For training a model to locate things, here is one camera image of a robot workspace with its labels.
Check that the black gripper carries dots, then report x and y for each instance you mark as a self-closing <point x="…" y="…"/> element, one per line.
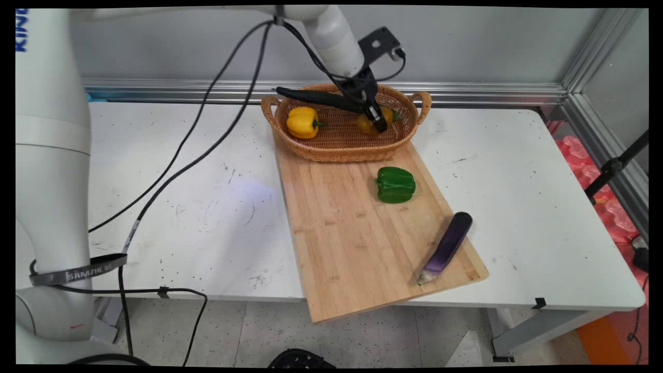
<point x="363" y="85"/>

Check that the brown potato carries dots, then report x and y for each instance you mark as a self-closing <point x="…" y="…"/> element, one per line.
<point x="365" y="125"/>

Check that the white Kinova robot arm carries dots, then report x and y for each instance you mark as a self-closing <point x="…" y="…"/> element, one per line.
<point x="52" y="155"/>

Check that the woven wicker basket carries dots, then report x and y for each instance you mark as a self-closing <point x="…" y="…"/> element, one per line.
<point x="342" y="142"/>

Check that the dark green cucumber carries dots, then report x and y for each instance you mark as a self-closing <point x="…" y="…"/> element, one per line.
<point x="316" y="97"/>

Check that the yellow bell pepper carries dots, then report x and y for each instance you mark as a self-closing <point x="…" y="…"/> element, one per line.
<point x="303" y="123"/>

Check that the green bell pepper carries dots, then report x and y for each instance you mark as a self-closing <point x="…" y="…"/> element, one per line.
<point x="396" y="185"/>

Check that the wooden cutting board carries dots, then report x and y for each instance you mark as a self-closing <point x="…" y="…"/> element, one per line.
<point x="342" y="233"/>

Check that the purple eggplant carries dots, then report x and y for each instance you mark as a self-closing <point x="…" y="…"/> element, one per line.
<point x="449" y="243"/>

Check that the black tripod stand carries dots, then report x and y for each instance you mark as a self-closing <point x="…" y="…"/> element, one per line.
<point x="614" y="168"/>

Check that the black tape piece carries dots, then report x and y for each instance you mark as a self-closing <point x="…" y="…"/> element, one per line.
<point x="163" y="291"/>
<point x="539" y="303"/>

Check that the black round object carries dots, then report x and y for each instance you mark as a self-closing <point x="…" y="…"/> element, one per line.
<point x="300" y="359"/>

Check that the pink foam padding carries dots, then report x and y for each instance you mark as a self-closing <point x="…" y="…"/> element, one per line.
<point x="616" y="212"/>

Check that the grey table leg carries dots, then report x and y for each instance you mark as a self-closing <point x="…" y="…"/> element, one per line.
<point x="538" y="331"/>

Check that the blue foam padding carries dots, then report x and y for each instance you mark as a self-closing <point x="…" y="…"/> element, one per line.
<point x="98" y="97"/>

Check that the white table leg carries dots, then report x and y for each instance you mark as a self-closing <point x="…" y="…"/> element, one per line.
<point x="106" y="318"/>

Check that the horizontal aluminium frame rail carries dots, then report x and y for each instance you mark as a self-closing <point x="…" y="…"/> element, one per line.
<point x="466" y="93"/>

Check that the upright aluminium frame post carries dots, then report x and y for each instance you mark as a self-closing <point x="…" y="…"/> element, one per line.
<point x="595" y="49"/>

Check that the slanted aluminium frame rail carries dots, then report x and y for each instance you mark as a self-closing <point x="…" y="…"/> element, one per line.
<point x="606" y="150"/>

